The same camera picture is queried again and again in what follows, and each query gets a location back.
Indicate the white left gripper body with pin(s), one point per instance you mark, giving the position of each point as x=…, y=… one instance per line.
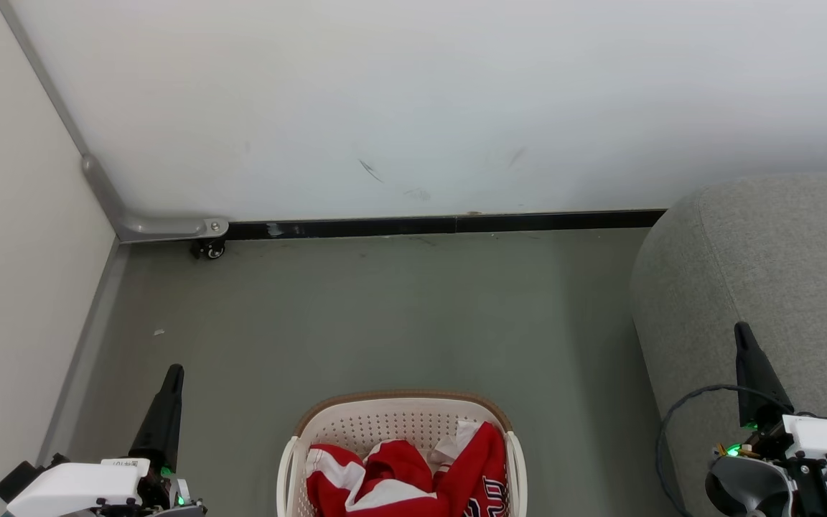
x=76, y=488

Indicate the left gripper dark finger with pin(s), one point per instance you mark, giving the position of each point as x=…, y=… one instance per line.
x=161, y=427

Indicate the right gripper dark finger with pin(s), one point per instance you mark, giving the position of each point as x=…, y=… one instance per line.
x=757, y=388

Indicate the red shorts with white stripes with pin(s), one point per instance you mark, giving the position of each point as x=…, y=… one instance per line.
x=385, y=467

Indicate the red printed basketball jersey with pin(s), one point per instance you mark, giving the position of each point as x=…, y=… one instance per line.
x=478, y=459

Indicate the grey fabric sofa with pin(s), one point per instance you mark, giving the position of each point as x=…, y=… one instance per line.
x=779, y=251

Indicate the black caster wheel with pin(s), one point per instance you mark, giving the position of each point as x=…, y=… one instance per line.
x=212, y=250

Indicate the white perforated laundry basket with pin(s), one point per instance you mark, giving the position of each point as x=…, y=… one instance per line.
x=385, y=424

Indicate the black baseboard strip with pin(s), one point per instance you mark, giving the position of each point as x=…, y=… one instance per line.
x=456, y=224

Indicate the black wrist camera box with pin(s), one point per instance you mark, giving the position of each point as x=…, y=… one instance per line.
x=15, y=480

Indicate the grey metal frame bracket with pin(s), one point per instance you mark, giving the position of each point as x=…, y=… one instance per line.
x=169, y=228

